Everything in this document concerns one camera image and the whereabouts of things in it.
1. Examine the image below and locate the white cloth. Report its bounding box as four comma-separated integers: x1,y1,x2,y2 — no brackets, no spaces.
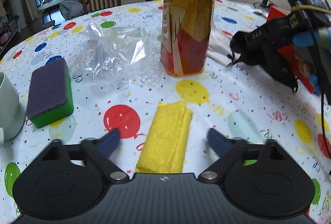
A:
207,27,232,67

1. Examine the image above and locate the yellow cloth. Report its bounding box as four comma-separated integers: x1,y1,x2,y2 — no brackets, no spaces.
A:
135,101,193,174

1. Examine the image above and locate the low tv cabinet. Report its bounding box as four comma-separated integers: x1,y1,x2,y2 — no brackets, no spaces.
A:
0,17,21,53

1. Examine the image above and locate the right hand blue glove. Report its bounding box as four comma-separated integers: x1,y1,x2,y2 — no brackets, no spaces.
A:
293,27,330,102

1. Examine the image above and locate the balloon print tablecloth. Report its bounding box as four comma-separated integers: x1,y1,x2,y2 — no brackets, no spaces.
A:
1,0,330,223

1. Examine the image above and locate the purple green sponge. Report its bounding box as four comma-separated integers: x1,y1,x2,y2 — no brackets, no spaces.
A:
26,57,74,128

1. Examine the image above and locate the orange drink bottle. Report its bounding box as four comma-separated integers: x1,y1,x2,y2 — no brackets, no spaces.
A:
161,0,214,76

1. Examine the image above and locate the pale green mug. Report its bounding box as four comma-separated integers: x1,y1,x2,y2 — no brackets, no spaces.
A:
0,72,25,144

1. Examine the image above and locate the red cardboard box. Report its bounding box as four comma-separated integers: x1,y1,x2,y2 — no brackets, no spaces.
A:
266,6,321,95

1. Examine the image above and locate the clear plastic bag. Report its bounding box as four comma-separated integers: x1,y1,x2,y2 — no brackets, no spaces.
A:
70,23,163,87

